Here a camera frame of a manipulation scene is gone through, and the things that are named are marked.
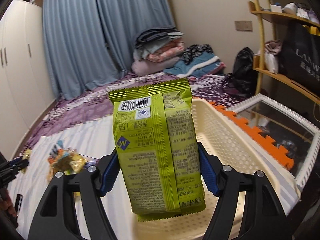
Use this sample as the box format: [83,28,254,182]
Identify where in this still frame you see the white wardrobe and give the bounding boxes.
[1,0,56,159]

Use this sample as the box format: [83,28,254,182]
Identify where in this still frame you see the pink cloth on shelf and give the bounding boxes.
[265,40,283,55]

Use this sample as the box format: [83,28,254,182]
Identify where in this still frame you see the leopard print cloth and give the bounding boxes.
[181,44,214,65]

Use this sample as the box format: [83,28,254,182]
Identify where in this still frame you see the black backpack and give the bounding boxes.
[221,47,258,98]

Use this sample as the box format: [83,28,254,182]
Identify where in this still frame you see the orange foam puzzle mat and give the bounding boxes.
[192,98,289,172]

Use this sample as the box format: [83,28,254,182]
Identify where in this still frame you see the purple floral bed cover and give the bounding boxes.
[16,72,246,156]

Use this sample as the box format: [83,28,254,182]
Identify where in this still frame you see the person's left hand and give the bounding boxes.
[1,187,17,217]

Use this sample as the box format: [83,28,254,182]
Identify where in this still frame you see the light blue bread bag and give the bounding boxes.
[47,140,73,178]

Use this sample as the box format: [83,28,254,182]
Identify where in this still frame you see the clear cookie bag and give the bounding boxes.
[49,149,87,174]

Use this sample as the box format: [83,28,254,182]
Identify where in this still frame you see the cream perforated plastic basket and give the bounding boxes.
[133,99,292,239]

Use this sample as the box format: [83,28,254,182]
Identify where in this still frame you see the wooden shelf unit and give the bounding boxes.
[249,0,319,105]

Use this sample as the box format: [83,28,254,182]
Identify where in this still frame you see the white sneakers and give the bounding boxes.
[282,2,319,24]

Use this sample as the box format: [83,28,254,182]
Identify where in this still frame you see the blue white blanket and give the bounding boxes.
[163,52,225,78]

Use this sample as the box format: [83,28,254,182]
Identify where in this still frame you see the wall outlet plate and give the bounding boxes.
[234,21,253,32]

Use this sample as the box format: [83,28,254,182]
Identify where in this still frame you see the folded quilt stack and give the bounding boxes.
[131,26,185,76]

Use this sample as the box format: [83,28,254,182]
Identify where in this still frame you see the large green snack bag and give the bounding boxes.
[108,79,206,221]

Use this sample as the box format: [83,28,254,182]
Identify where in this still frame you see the blue curtain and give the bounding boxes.
[42,0,174,100]

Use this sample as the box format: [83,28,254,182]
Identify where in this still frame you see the black Lanwei shopping bag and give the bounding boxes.
[278,21,319,95]

